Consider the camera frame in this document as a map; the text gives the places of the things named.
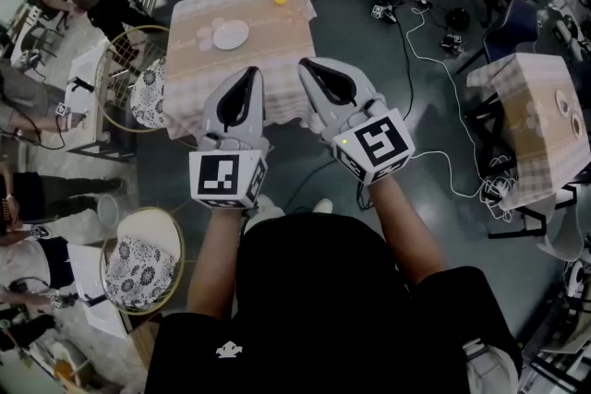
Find white side table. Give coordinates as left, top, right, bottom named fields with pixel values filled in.
left=63, top=39, right=145, bottom=163
left=66, top=242, right=129, bottom=340

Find grey pouch with strap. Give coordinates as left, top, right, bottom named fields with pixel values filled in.
left=463, top=338, right=519, bottom=394

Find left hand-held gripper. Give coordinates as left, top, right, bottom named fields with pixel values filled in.
left=188, top=66, right=271, bottom=211

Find black round device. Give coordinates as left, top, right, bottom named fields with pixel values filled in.
left=444, top=6, right=472, bottom=30

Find white plastic chair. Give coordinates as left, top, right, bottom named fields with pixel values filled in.
left=534, top=206, right=588, bottom=263

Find person's left white shoe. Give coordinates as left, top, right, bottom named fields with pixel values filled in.
left=243, top=194, right=286, bottom=234

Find blue chair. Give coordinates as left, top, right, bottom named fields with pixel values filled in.
left=455, top=0, right=542, bottom=76

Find white plate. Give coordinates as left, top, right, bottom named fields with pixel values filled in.
left=211, top=19, right=251, bottom=52

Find black cable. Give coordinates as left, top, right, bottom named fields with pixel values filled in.
left=395, top=3, right=416, bottom=122

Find white bucket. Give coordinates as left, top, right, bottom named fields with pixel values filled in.
left=95, top=193, right=123, bottom=229

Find person's right forearm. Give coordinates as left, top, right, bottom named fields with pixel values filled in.
left=368, top=173, right=449, bottom=288

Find gold wire chair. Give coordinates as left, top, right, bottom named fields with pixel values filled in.
left=93, top=24, right=173, bottom=134
left=98, top=206, right=187, bottom=317

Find checked tablecloth with paw print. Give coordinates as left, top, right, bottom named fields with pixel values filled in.
left=465, top=52, right=591, bottom=212
left=162, top=0, right=319, bottom=140

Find small brown bowl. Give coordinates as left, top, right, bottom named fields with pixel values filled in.
left=570, top=112, right=588, bottom=138
left=554, top=89, right=572, bottom=116

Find spare hand-held gripper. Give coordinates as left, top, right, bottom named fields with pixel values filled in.
left=439, top=33, right=465, bottom=57
left=370, top=3, right=399, bottom=25

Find floral seat cushion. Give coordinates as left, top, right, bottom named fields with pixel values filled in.
left=104, top=234, right=177, bottom=310
left=129, top=55, right=168, bottom=130

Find white cable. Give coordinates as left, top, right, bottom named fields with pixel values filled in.
left=404, top=0, right=519, bottom=223

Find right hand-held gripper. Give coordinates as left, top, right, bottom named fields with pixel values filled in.
left=298, top=56, right=416, bottom=187

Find person's left forearm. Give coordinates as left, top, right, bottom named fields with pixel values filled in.
left=186, top=203, right=246, bottom=320

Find person's black shirt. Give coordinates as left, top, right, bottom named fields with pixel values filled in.
left=145, top=211, right=524, bottom=394

